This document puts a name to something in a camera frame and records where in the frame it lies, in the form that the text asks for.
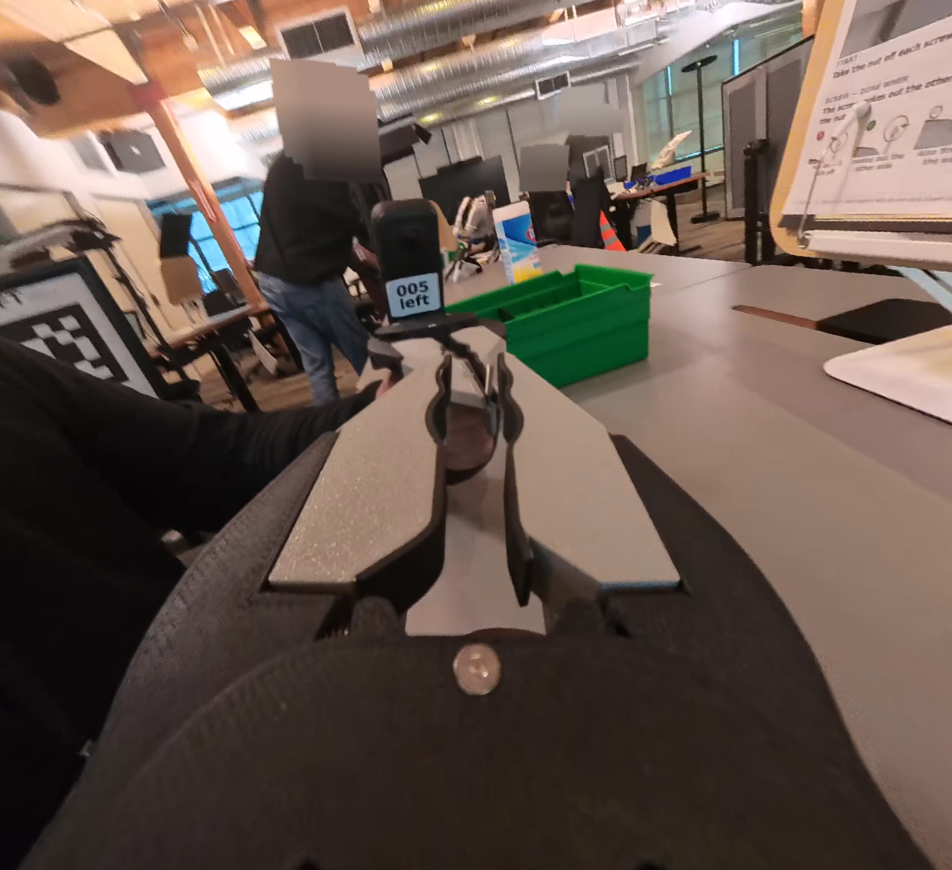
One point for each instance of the green plastic bin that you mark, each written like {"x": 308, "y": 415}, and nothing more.
{"x": 580, "y": 334}

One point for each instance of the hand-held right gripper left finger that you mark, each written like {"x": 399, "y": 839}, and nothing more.
{"x": 357, "y": 505}

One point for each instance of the wipes canister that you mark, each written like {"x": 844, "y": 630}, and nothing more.
{"x": 518, "y": 245}

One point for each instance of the black pole stand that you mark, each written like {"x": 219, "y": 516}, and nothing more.
{"x": 700, "y": 141}

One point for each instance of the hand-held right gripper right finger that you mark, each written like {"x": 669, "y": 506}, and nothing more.
{"x": 587, "y": 505}

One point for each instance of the silver ceiling duct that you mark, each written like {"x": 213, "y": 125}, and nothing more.
{"x": 446, "y": 18}

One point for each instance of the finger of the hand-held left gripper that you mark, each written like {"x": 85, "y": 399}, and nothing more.
{"x": 472, "y": 383}
{"x": 424, "y": 361}

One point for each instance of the wooden top office desk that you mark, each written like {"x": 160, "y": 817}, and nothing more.
{"x": 216, "y": 323}
{"x": 662, "y": 186}

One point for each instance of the wooden book stand white base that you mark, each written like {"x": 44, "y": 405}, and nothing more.
{"x": 877, "y": 253}

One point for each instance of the white ceiling vent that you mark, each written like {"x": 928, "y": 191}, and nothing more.
{"x": 316, "y": 33}

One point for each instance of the checkered marker board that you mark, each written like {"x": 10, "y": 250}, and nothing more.
{"x": 67, "y": 334}

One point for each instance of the grey panel with silver frame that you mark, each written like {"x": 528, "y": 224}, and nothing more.
{"x": 766, "y": 134}

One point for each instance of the black bin divider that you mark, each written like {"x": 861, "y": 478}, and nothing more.
{"x": 513, "y": 312}

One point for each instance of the person's left forearm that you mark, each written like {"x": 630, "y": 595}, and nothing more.
{"x": 223, "y": 453}

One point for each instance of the black flat desk plate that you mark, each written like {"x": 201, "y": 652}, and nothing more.
{"x": 885, "y": 320}

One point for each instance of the person's left hand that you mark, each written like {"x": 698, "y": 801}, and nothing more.
{"x": 468, "y": 439}

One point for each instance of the small blue bin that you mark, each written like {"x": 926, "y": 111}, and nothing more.
{"x": 673, "y": 175}

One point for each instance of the printed instruction sheet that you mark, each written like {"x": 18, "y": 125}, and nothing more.
{"x": 885, "y": 104}

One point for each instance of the orange traffic cone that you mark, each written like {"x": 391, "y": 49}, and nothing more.
{"x": 611, "y": 232}

